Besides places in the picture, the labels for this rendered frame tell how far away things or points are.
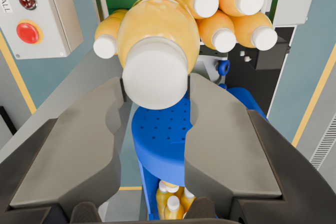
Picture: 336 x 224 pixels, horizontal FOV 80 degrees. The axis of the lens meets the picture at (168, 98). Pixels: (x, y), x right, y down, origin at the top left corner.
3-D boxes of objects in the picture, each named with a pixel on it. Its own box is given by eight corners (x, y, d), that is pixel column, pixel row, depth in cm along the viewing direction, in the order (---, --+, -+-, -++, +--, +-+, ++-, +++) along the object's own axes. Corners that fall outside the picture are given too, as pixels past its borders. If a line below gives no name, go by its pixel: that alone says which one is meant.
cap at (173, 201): (176, 197, 68) (176, 194, 67) (181, 208, 65) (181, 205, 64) (165, 201, 67) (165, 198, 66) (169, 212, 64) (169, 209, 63)
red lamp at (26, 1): (24, 8, 34) (20, 9, 33) (18, -7, 33) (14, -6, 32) (37, 7, 34) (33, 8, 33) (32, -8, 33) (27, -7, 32)
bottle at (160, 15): (126, 8, 28) (78, 58, 13) (166, -27, 26) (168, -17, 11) (156, 47, 32) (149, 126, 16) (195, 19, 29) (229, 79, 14)
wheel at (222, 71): (216, 77, 55) (223, 79, 54) (217, 61, 53) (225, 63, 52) (223, 71, 58) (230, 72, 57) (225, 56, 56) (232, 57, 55)
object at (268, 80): (198, 163, 222) (200, 175, 210) (211, 20, 141) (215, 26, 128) (245, 162, 222) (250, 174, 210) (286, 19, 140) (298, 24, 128)
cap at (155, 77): (114, 62, 13) (108, 74, 12) (162, 25, 12) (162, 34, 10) (152, 102, 15) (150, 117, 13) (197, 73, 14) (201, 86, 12)
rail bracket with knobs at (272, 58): (235, 56, 60) (247, 71, 51) (238, 31, 56) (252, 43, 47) (268, 54, 60) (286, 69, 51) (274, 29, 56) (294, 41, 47)
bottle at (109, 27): (138, 11, 53) (126, 30, 37) (135, 38, 56) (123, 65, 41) (110, 5, 52) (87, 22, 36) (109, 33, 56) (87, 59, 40)
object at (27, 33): (24, 42, 37) (20, 44, 36) (15, 22, 35) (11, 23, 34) (44, 41, 37) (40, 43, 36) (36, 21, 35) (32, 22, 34)
